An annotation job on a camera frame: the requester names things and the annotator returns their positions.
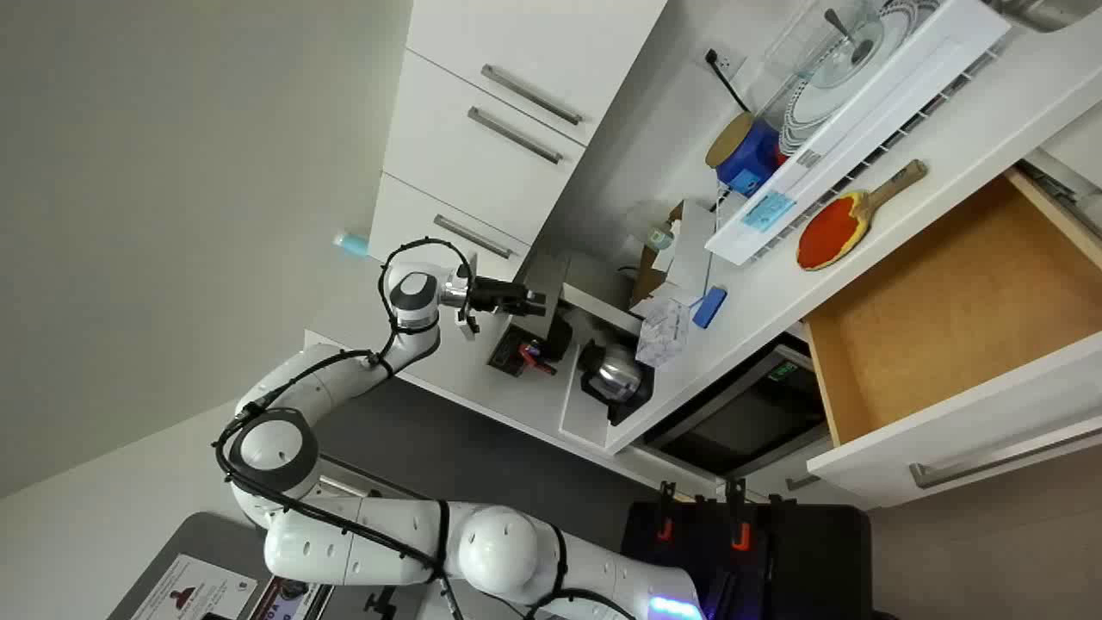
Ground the brown paper bag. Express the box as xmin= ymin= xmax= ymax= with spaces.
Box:
xmin=623 ymin=199 xmax=692 ymax=314

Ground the open wooden drawer white front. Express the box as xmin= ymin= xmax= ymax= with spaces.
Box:
xmin=802 ymin=166 xmax=1102 ymax=515

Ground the blue jar with tan lid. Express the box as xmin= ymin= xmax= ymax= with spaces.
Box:
xmin=703 ymin=111 xmax=785 ymax=199

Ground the black built-in oven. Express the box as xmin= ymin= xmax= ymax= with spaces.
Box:
xmin=637 ymin=339 xmax=833 ymax=479

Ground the crumpled white bag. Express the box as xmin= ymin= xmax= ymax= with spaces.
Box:
xmin=631 ymin=285 xmax=703 ymax=371

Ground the black cloth covered stand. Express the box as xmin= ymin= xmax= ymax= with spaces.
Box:
xmin=616 ymin=492 xmax=873 ymax=620

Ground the small blue box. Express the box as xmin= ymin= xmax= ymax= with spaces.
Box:
xmin=688 ymin=284 xmax=728 ymax=335

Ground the black cable along robot arm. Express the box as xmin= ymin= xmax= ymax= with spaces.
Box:
xmin=210 ymin=234 xmax=640 ymax=620

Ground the white printed paper sheet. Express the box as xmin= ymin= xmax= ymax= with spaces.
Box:
xmin=129 ymin=553 xmax=260 ymax=620

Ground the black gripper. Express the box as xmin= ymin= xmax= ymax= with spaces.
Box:
xmin=460 ymin=271 xmax=552 ymax=317

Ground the red table tennis paddle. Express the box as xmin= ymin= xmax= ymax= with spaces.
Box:
xmin=792 ymin=156 xmax=929 ymax=277

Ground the black power cable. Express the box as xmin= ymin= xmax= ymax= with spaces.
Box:
xmin=703 ymin=44 xmax=753 ymax=119

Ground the white wire dish rack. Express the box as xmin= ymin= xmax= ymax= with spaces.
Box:
xmin=703 ymin=0 xmax=1013 ymax=269

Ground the black orange clamp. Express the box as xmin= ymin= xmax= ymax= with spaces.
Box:
xmin=650 ymin=479 xmax=680 ymax=547
xmin=720 ymin=477 xmax=761 ymax=560

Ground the white drawer with metal handle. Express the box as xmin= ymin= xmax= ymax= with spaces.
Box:
xmin=382 ymin=49 xmax=590 ymax=250
xmin=363 ymin=170 xmax=534 ymax=285
xmin=405 ymin=0 xmax=670 ymax=147

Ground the metal pot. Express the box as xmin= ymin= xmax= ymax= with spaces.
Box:
xmin=986 ymin=0 xmax=1102 ymax=34

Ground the white plate with dotted rim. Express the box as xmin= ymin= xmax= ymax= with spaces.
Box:
xmin=779 ymin=12 xmax=921 ymax=158

